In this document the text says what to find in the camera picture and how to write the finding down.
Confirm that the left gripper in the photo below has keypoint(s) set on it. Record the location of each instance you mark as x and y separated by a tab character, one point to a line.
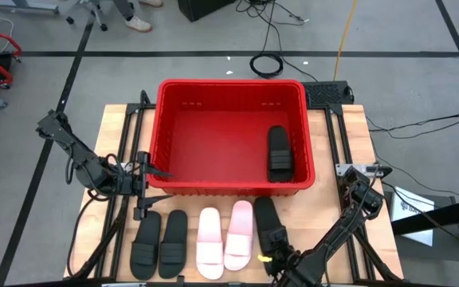
142	185

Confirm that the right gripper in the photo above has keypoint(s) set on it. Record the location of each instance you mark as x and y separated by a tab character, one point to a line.
281	249

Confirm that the black slide sandal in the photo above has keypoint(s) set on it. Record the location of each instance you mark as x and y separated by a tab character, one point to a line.
265	215
173	243
280	143
146	247

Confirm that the pink slide sandal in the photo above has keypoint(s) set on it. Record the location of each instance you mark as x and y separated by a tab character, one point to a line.
209	243
239	235

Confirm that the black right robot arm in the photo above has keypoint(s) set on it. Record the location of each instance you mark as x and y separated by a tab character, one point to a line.
333	235

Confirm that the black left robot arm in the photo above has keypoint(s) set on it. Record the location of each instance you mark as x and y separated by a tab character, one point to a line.
88	165

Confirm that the red plastic bin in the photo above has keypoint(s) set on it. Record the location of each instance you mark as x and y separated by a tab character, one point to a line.
213	147

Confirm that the yellow tape tag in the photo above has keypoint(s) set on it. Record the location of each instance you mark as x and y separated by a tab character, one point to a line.
264	258

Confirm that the white printed box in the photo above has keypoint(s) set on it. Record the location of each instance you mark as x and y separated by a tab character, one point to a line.
409	207

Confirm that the black mesh foot pedal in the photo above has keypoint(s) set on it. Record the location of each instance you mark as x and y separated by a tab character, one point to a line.
325	93

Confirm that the person's white shoe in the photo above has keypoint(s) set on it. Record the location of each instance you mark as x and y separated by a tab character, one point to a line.
138	24

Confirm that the black equipment stand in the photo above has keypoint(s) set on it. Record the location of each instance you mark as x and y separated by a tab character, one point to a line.
444	215

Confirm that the office chair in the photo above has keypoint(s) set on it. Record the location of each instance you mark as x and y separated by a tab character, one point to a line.
96	15

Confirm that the black box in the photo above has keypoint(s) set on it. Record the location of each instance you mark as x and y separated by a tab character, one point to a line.
201	8

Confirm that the grey metal bar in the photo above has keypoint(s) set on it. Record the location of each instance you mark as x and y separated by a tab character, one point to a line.
22	6

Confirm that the black aluminium frame rail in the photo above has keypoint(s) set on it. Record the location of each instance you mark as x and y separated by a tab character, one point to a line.
134	107
335	107

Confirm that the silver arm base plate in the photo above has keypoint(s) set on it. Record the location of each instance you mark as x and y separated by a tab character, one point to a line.
342	169

